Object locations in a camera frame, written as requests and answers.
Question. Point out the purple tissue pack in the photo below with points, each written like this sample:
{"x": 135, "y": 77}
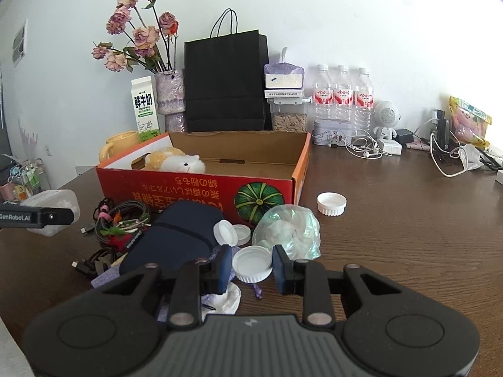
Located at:
{"x": 283, "y": 76}

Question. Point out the pink flat packet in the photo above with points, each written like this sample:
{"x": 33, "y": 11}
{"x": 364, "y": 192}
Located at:
{"x": 414, "y": 145}

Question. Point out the white crumpled plastic bag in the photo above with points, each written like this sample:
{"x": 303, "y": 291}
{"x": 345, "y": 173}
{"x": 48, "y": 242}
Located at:
{"x": 471, "y": 157}

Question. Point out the white tissue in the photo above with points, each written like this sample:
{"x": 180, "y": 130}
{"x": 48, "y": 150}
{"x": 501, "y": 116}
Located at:
{"x": 226, "y": 300}

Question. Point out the large white cap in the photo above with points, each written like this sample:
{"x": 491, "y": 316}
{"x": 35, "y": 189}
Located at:
{"x": 251, "y": 261}

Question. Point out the flat white box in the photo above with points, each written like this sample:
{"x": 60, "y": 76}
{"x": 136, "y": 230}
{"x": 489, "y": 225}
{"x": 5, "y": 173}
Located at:
{"x": 283, "y": 93}

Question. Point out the red fabric rose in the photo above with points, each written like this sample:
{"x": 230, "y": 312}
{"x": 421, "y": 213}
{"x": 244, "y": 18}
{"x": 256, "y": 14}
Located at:
{"x": 118, "y": 240}

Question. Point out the purple textured vase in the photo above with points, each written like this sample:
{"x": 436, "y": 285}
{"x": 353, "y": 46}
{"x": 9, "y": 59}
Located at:
{"x": 171, "y": 94}

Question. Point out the navy pouch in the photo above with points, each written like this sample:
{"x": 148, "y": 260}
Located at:
{"x": 173, "y": 235}

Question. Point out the black power adapter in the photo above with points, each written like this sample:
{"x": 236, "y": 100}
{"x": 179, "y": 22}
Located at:
{"x": 404, "y": 136}

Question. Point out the red cardboard box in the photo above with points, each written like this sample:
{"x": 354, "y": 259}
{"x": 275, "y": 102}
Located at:
{"x": 173, "y": 188}

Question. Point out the dried rose bouquet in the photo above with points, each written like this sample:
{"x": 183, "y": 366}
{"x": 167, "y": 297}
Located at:
{"x": 139, "y": 35}

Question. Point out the black upright device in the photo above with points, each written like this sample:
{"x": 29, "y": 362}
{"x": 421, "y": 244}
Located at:
{"x": 442, "y": 129}

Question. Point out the white flip cap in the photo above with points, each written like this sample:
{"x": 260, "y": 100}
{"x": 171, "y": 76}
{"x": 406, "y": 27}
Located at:
{"x": 228, "y": 232}

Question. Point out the yellow mug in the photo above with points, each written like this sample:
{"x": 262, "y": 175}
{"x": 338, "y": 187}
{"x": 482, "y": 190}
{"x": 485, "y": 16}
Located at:
{"x": 118, "y": 143}

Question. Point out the ribbed white bottle cap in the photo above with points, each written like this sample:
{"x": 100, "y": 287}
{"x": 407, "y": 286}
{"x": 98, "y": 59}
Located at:
{"x": 332, "y": 203}

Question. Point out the yellow snack bag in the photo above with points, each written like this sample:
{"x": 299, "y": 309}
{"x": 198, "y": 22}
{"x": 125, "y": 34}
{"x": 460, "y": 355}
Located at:
{"x": 469, "y": 121}

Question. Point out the white charger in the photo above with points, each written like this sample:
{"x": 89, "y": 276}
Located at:
{"x": 389, "y": 147}

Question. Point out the black paper bag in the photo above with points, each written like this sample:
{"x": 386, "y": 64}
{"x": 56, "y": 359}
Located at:
{"x": 226, "y": 82}

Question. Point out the white earphones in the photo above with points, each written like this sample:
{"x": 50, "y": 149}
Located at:
{"x": 363, "y": 147}

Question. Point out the purple linen pouch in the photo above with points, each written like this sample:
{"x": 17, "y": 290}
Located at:
{"x": 104, "y": 279}

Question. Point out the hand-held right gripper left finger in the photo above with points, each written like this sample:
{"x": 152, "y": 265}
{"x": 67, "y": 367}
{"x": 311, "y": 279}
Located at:
{"x": 223, "y": 269}

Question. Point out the white plug adapter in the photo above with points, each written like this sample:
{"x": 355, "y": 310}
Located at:
{"x": 500, "y": 176}

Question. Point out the clear plastic container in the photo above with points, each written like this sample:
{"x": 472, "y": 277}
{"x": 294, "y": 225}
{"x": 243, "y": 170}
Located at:
{"x": 59, "y": 202}

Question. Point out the hamster plush toy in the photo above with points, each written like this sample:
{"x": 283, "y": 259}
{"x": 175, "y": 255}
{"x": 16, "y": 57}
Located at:
{"x": 177, "y": 161}

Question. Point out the clear seed container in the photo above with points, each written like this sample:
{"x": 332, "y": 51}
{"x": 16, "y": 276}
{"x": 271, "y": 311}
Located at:
{"x": 289, "y": 119}

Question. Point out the white robot speaker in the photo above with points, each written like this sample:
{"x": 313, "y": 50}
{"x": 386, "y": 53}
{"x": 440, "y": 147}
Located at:
{"x": 387, "y": 116}

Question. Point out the clear plastic bag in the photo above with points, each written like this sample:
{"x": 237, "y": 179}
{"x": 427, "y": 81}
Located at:
{"x": 287, "y": 231}

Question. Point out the white milk carton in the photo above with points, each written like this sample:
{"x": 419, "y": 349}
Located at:
{"x": 145, "y": 106}

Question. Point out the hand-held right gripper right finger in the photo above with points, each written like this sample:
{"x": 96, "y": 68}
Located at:
{"x": 281, "y": 270}

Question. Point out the printed tin box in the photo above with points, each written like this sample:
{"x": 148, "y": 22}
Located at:
{"x": 332, "y": 133}

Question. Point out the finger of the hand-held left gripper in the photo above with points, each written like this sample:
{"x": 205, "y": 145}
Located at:
{"x": 59, "y": 216}

